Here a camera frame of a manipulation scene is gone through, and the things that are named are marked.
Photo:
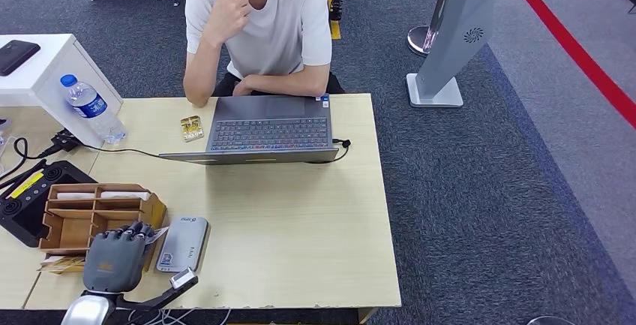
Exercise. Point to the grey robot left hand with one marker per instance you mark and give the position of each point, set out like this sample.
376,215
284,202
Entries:
112,263

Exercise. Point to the person's right hand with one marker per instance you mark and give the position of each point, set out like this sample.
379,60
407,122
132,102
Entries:
226,14

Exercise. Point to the person's left hand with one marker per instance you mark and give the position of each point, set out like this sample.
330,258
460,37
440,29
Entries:
243,88

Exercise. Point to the wooden card organizer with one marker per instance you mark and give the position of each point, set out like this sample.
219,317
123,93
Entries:
74,233

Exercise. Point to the gold key card stack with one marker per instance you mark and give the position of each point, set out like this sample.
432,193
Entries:
192,129

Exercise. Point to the person's right forearm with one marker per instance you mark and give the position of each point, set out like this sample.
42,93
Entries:
198,74

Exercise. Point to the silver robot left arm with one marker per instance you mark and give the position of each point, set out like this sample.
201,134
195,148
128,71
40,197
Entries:
87,313

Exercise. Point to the person's left forearm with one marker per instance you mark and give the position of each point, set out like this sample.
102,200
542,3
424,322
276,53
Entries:
288,84

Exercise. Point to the gold key cards in organizer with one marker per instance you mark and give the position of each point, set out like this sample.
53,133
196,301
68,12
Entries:
62,264

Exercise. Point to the person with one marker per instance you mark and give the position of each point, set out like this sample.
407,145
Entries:
283,29

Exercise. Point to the white card in organizer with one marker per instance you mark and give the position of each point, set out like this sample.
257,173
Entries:
126,195
74,196

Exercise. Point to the grey white card reader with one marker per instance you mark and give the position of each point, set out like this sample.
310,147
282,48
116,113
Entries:
184,245

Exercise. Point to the grey laptop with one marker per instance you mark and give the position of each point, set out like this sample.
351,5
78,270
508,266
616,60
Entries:
271,134

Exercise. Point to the black tablet controller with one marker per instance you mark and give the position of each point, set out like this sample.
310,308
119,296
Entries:
30,213

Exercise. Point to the black power adapter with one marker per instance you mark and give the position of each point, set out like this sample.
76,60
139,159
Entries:
64,141

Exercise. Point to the clear water bottle blue label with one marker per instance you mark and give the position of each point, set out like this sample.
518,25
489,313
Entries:
92,106

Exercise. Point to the clear plastic object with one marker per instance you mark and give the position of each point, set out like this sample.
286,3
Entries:
4,136

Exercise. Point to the white cabinet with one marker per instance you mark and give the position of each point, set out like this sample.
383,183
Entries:
44,69

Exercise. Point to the black phone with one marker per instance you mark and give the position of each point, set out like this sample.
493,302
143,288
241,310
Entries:
17,56

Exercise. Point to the grey kiosk stand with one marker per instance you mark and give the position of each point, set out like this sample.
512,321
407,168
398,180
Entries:
457,39

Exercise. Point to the grey round object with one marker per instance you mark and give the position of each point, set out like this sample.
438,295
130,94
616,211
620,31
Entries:
551,321

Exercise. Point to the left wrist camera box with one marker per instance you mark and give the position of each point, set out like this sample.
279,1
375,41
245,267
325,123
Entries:
183,279

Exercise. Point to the chrome stanchion post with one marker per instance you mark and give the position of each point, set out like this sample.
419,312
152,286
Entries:
420,42

